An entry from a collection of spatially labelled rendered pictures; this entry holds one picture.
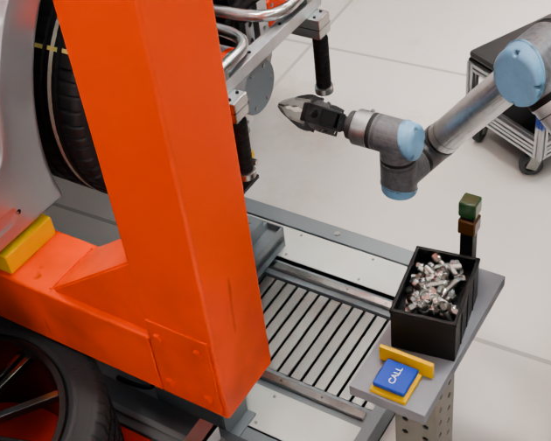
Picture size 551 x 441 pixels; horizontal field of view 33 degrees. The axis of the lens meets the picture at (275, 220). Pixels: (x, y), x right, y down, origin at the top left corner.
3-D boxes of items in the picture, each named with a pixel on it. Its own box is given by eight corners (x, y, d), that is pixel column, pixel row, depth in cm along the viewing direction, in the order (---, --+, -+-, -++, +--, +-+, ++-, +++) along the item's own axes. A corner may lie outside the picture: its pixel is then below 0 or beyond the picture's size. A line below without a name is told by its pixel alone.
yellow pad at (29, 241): (10, 215, 209) (3, 198, 206) (57, 233, 203) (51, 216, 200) (-36, 255, 201) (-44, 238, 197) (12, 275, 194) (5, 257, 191)
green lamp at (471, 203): (464, 205, 205) (465, 191, 203) (482, 210, 204) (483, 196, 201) (456, 216, 203) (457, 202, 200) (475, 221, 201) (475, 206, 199)
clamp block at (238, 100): (213, 101, 195) (209, 80, 192) (250, 112, 191) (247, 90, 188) (199, 115, 192) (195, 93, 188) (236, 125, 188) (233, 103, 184)
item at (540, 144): (553, 90, 339) (562, 5, 316) (631, 136, 315) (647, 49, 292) (460, 136, 324) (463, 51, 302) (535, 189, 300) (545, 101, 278)
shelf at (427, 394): (435, 262, 221) (435, 253, 219) (505, 284, 214) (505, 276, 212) (349, 394, 195) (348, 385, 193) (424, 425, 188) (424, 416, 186)
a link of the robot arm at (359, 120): (359, 145, 224) (372, 106, 224) (341, 140, 227) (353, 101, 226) (373, 150, 233) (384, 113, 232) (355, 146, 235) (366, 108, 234)
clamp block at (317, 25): (296, 22, 216) (294, 2, 212) (331, 30, 212) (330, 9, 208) (285, 33, 213) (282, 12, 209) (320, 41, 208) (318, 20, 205)
